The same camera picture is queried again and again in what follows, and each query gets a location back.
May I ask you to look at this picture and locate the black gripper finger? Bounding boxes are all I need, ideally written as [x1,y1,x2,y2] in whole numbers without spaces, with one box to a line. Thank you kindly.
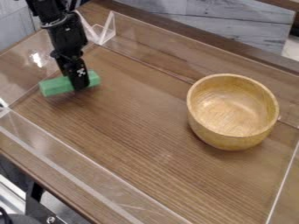
[58,57,90,91]

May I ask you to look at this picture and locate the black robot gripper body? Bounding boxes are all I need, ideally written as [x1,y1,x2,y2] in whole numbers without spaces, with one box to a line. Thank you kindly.
[47,12,88,62]

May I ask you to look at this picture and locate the green rectangular block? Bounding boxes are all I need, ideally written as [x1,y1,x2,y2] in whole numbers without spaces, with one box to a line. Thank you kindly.
[39,70,102,97]

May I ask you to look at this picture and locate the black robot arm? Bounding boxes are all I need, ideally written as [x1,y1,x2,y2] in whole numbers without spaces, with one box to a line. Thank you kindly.
[25,0,90,91]

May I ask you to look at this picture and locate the brown wooden bowl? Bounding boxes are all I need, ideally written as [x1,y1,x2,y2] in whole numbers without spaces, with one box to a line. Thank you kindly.
[186,73,279,151]

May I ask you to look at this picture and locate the black table leg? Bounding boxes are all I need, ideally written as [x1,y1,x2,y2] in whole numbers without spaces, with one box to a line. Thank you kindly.
[25,182,44,202]

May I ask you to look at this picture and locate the black metal base bracket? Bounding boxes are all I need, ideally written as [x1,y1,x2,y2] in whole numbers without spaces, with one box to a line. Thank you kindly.
[24,200,67,224]

